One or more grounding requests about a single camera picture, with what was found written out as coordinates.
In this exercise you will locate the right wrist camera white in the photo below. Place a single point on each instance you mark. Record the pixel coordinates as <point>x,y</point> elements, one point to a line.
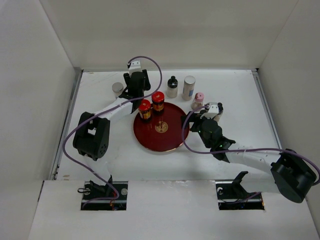
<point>212,110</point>

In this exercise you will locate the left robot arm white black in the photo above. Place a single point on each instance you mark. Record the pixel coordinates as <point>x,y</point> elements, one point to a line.
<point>92,138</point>

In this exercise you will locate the red round tray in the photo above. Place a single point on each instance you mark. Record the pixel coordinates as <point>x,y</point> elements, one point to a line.
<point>163,132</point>

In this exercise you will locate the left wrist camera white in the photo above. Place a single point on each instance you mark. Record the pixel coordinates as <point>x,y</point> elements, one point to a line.
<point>134,66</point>

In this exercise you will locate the silver lid jar blue label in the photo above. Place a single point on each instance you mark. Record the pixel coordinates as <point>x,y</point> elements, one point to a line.
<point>117,89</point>

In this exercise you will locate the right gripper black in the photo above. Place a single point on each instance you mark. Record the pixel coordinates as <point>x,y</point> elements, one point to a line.
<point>196,120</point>

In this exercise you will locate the aluminium table edge rail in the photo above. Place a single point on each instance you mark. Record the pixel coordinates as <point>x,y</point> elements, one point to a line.
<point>266,108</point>

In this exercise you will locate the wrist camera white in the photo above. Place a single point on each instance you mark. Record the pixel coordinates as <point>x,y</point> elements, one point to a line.
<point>212,110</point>
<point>134,66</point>

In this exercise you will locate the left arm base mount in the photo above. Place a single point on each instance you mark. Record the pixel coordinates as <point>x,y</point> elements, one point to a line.
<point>97,197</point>

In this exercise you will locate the black cap white powder bottle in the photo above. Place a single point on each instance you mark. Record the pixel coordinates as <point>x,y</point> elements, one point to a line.
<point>172,87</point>

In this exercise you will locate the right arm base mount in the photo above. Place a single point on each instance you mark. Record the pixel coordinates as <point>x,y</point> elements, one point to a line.
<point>231,196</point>

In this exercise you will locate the red lid chili sauce jar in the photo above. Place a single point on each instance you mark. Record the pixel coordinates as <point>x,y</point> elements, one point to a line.
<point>145,110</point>

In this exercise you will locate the black cap brown spice bottle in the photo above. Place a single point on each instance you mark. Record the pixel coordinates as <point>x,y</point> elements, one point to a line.
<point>220,112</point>

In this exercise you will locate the pink cap small bottle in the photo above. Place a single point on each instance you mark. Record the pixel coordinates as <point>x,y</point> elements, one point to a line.
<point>198,100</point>

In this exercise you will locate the tall silver lid spice jar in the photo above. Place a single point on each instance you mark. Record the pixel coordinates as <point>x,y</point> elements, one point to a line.
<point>188,87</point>

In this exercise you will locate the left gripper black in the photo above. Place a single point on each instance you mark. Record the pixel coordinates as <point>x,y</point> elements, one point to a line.
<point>146,86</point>

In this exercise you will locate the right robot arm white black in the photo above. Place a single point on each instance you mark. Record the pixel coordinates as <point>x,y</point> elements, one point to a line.
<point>285,172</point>

